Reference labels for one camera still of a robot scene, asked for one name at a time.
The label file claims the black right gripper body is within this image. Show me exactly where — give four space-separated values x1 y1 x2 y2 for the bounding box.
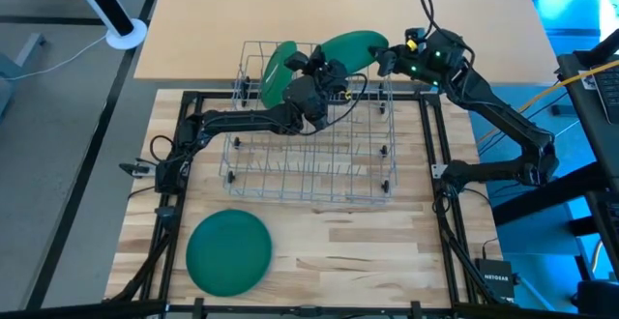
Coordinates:
377 28 429 77

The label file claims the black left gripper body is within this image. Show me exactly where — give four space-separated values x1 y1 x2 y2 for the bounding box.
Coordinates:
309 60 350 96

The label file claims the dark green plate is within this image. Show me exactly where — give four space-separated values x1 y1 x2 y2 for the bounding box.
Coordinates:
185 208 274 298
318 29 390 75
259 40 299 110

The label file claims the tan wooden desk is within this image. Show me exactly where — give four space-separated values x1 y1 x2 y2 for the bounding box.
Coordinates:
133 0 561 87

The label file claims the black white pole stand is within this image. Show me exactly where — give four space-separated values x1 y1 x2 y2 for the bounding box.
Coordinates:
64 0 149 51

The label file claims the black equipment stand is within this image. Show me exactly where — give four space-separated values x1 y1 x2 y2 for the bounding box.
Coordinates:
492 28 619 281

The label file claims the grey metal furniture foot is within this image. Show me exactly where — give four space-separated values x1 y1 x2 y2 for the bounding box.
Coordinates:
14 32 48 69

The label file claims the black rounded case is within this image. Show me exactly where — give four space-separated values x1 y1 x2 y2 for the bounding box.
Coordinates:
575 278 619 319

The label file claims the black aluminium frame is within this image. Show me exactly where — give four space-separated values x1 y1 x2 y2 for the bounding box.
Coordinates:
0 89 619 319

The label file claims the grey wire dish rack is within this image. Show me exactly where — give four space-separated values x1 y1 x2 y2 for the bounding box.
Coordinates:
218 40 398 205

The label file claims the dark blue cable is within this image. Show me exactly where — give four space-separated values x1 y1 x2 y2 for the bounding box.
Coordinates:
478 91 570 154

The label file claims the white cable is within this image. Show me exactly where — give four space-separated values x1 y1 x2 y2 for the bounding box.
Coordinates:
536 119 581 154
7 36 108 81

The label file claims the yellow cable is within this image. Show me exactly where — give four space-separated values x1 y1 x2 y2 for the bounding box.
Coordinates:
476 59 619 144

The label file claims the black Netgear network switch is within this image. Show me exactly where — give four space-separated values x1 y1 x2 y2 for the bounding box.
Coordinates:
473 257 516 300

